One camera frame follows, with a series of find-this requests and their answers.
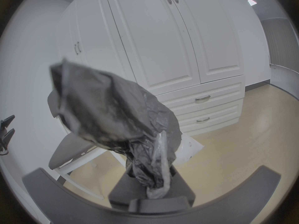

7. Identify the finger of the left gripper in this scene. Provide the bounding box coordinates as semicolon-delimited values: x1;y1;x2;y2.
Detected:
2;128;16;146
1;115;16;128

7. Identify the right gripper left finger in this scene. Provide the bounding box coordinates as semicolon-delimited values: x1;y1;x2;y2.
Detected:
108;168;150;208

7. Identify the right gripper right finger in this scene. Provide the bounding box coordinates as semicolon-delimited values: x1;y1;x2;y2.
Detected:
164;166;196;206

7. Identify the white printed wrapper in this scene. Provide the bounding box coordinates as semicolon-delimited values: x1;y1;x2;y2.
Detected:
146;130;204;200

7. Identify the black plastic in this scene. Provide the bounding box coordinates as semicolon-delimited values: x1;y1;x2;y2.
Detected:
49;58;183;189

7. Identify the white chair with grey cushions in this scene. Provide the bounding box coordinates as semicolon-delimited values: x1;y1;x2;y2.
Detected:
47;90;128;200

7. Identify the white wardrobe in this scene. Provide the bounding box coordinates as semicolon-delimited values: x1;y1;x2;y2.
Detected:
56;0;246;138

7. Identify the grey curtain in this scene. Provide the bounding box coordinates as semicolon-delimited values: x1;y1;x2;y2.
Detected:
260;18;299;67

